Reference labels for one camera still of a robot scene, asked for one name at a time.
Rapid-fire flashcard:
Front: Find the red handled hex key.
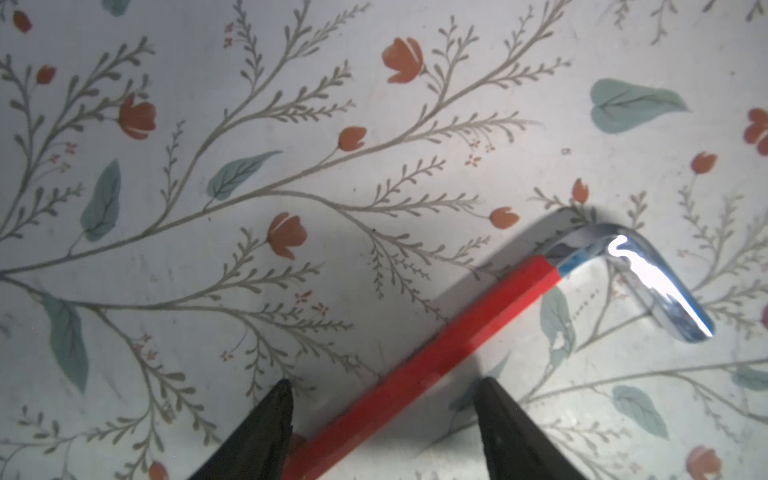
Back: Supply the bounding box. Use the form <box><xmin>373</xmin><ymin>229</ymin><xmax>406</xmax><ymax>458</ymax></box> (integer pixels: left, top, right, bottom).
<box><xmin>282</xmin><ymin>223</ymin><xmax>715</xmax><ymax>479</ymax></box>

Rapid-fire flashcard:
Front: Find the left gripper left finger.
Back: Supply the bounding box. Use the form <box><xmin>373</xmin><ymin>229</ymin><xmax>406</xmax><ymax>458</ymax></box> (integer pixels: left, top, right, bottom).
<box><xmin>190</xmin><ymin>379</ymin><xmax>294</xmax><ymax>480</ymax></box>

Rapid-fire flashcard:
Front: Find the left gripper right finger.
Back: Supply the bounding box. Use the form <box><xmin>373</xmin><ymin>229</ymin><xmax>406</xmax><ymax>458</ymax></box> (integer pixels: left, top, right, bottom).
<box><xmin>473</xmin><ymin>377</ymin><xmax>585</xmax><ymax>480</ymax></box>

